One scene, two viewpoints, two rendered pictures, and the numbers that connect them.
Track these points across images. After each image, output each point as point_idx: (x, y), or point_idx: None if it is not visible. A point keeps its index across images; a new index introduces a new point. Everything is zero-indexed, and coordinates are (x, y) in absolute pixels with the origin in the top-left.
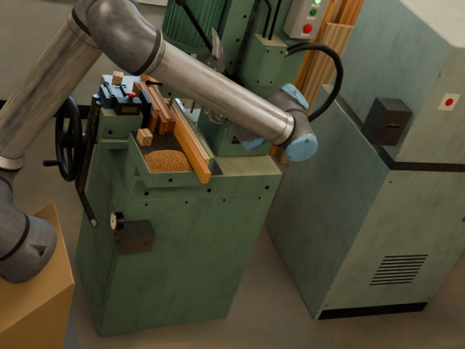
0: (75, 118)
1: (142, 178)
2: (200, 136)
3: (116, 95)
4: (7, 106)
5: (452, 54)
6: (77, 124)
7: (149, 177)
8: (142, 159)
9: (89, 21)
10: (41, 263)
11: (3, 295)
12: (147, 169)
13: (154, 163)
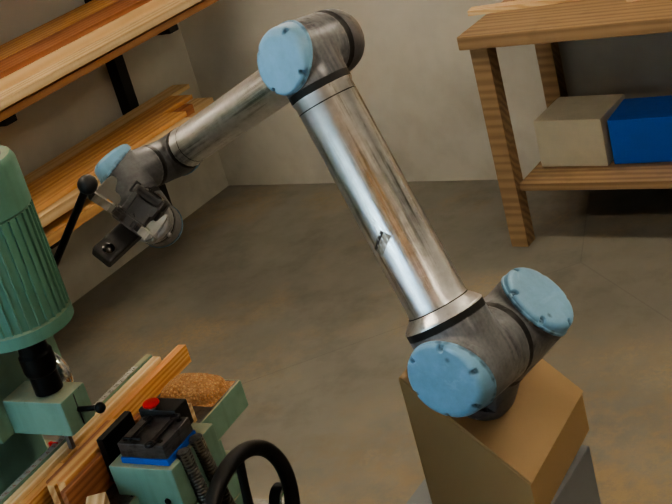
0: (253, 440)
1: (238, 413)
2: (116, 384)
3: (166, 421)
4: (431, 232)
5: None
6: (259, 439)
7: (242, 386)
8: (221, 404)
9: (360, 35)
10: None
11: (523, 386)
12: (235, 386)
13: (222, 378)
